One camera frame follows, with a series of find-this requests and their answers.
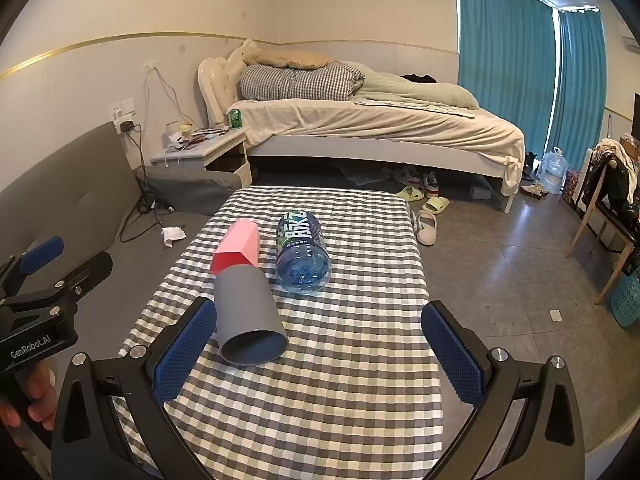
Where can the wooden chair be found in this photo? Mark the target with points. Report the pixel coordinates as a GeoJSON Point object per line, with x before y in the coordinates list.
{"type": "Point", "coordinates": [607, 225]}

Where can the pink carton box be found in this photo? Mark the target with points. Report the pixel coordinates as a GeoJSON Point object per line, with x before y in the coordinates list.
{"type": "Point", "coordinates": [237, 247]}

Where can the narrow teal curtain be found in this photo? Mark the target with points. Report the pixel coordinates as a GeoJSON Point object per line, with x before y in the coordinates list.
{"type": "Point", "coordinates": [580, 80]}

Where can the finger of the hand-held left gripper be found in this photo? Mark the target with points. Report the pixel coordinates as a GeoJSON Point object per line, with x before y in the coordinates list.
{"type": "Point", "coordinates": [44, 252]}
{"type": "Point", "coordinates": [85, 272]}

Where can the grey storage box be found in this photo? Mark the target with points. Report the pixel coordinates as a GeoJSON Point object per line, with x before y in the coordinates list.
{"type": "Point", "coordinates": [481, 191]}

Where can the beige bed sheet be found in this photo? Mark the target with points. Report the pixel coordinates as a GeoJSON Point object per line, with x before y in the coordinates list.
{"type": "Point", "coordinates": [380, 125]}

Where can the wide teal curtain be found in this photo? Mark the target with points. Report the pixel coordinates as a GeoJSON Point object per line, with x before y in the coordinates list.
{"type": "Point", "coordinates": [505, 50]}

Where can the pale green slipper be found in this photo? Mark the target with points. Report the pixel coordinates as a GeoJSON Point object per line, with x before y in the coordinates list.
{"type": "Point", "coordinates": [410, 194]}
{"type": "Point", "coordinates": [436, 205]}

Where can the white wall socket panel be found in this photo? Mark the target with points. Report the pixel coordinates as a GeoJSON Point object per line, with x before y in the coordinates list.
{"type": "Point", "coordinates": [121, 109]}

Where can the small white wall socket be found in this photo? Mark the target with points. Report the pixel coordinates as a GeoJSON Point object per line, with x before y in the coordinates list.
{"type": "Point", "coordinates": [151, 66]}

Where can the black clothing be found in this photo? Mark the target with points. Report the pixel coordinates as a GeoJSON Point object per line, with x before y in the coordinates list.
{"type": "Point", "coordinates": [419, 79]}

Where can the clothes pile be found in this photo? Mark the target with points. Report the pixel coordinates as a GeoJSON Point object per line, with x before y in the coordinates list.
{"type": "Point", "coordinates": [607, 165]}

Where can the blue plastic water bottle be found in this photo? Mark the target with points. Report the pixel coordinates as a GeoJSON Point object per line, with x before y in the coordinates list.
{"type": "Point", "coordinates": [300, 255]}

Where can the pale green blanket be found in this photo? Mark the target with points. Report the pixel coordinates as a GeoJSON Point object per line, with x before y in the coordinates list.
{"type": "Point", "coordinates": [415, 92]}

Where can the white nightstand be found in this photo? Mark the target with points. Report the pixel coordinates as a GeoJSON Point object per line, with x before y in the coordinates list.
{"type": "Point", "coordinates": [205, 152]}

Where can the large clear water jug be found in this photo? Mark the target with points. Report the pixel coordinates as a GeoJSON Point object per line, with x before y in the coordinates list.
{"type": "Point", "coordinates": [552, 170]}

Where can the white paper scrap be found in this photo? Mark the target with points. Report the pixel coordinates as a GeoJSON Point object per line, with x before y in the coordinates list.
{"type": "Point", "coordinates": [555, 315]}

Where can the grey sofa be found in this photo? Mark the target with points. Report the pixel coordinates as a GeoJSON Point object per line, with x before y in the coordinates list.
{"type": "Point", "coordinates": [55, 195]}

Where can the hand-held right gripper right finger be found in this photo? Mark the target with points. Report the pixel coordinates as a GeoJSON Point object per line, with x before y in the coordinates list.
{"type": "Point", "coordinates": [452, 355]}

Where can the black charger plug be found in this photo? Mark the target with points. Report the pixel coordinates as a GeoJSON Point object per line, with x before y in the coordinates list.
{"type": "Point", "coordinates": [127, 127]}

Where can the crumpled white tissue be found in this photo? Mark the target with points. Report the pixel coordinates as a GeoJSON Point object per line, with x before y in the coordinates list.
{"type": "Point", "coordinates": [172, 236]}

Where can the grey cup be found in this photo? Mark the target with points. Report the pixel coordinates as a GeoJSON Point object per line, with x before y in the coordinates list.
{"type": "Point", "coordinates": [245, 305]}

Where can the person's left hand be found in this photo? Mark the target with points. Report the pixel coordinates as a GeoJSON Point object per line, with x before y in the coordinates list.
{"type": "Point", "coordinates": [41, 395]}

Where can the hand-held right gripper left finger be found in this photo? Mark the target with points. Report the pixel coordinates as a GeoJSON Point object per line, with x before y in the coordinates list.
{"type": "Point", "coordinates": [185, 355]}

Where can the checkered folded quilt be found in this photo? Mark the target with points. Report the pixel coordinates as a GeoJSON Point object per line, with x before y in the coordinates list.
{"type": "Point", "coordinates": [295, 82]}

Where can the blue laundry basket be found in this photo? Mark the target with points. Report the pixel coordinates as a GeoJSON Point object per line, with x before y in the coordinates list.
{"type": "Point", "coordinates": [627, 302]}

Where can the white sneaker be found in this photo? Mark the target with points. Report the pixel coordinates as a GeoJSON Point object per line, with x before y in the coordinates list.
{"type": "Point", "coordinates": [407, 176]}
{"type": "Point", "coordinates": [431, 184]}

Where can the pile of papers and packets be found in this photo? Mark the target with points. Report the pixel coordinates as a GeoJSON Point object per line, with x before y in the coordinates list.
{"type": "Point", "coordinates": [192, 137]}

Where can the green drink can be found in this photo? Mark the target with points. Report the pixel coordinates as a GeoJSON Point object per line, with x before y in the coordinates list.
{"type": "Point", "coordinates": [235, 119]}

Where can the white air conditioner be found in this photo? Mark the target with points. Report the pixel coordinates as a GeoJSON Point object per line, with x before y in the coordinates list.
{"type": "Point", "coordinates": [629, 35]}

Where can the pair of brown shoes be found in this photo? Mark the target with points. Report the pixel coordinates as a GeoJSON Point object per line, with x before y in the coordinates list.
{"type": "Point", "coordinates": [534, 190]}

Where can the white slipper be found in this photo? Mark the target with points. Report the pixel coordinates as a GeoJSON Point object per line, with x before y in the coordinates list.
{"type": "Point", "coordinates": [426, 227]}

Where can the beige pillow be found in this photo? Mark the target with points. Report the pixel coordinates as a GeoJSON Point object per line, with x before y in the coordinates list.
{"type": "Point", "coordinates": [292, 59]}

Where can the white bed frame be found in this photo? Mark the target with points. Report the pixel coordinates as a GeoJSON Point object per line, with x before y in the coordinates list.
{"type": "Point", "coordinates": [220, 80]}

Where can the grey checkered tablecloth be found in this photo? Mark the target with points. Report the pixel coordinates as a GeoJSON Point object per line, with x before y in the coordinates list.
{"type": "Point", "coordinates": [350, 360]}

